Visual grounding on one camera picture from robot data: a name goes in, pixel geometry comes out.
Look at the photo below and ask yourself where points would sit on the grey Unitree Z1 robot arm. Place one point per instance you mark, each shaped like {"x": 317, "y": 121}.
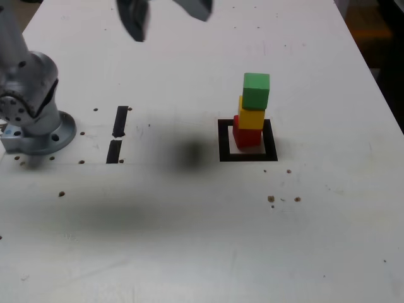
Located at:
{"x": 28, "y": 94}

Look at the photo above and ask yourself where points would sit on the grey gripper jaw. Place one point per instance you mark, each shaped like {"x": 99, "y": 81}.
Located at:
{"x": 199, "y": 8}
{"x": 135, "y": 22}

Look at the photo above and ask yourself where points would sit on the green cube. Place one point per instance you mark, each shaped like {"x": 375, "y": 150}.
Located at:
{"x": 256, "y": 91}

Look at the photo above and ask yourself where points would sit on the yellow cube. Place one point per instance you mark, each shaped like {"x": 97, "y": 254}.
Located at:
{"x": 251, "y": 120}

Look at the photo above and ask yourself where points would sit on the red cube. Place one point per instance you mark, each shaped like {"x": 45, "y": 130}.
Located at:
{"x": 247, "y": 139}

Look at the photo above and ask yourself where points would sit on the black tape strip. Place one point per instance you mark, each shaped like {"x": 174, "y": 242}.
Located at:
{"x": 120, "y": 120}

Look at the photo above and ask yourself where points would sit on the black tape square outline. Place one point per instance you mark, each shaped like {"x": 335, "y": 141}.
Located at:
{"x": 271, "y": 142}

